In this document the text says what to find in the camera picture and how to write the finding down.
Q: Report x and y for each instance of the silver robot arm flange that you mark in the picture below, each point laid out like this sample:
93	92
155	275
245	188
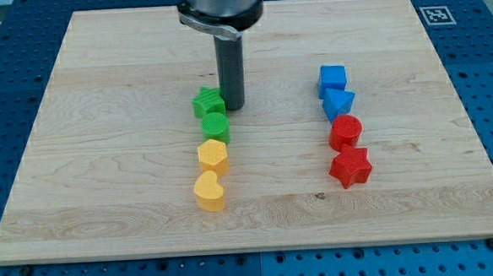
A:
223	19

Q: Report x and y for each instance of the green circle block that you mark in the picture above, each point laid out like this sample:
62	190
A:
216	126

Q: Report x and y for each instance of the green star block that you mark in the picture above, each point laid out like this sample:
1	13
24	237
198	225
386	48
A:
208	101

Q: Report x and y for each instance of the red circle block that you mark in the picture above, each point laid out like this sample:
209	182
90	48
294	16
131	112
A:
345	129

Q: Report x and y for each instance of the red star block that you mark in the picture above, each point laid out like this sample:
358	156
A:
351	166

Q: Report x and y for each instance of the yellow hexagon block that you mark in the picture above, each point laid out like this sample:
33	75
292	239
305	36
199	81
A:
212	155

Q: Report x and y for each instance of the yellow heart block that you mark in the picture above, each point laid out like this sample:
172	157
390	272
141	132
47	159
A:
209	193

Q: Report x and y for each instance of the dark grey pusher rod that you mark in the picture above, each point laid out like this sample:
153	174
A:
229	60

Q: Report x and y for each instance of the blue triangle block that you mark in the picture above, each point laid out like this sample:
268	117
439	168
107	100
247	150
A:
337	102

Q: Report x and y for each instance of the blue cube block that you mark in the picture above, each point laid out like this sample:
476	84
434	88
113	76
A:
331	77

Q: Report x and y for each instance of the light wooden board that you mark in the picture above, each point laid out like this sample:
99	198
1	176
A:
111	161

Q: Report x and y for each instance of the white fiducial marker tag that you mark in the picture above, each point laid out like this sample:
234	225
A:
437	15

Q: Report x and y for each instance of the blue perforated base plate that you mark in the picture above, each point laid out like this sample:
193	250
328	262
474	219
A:
30	37

